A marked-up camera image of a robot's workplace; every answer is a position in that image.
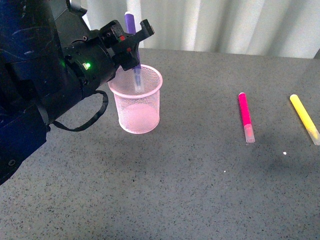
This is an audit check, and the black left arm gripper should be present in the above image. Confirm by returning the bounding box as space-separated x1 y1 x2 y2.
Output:
62 19 155 99

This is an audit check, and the purple pen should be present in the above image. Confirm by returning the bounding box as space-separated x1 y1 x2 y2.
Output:
124 11 144 93

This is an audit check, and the pink pen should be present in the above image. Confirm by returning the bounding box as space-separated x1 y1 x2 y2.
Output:
238 92 255 144

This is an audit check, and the pink mesh cup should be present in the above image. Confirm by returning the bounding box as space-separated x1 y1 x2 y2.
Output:
108 64 163 134

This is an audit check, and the white curtain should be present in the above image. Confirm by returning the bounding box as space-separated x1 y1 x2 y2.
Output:
80 0 320 59

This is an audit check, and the yellow pen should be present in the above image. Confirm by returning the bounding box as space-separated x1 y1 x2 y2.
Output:
289 94 320 146

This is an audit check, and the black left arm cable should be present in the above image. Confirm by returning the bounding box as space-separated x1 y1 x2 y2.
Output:
53 89 110 132

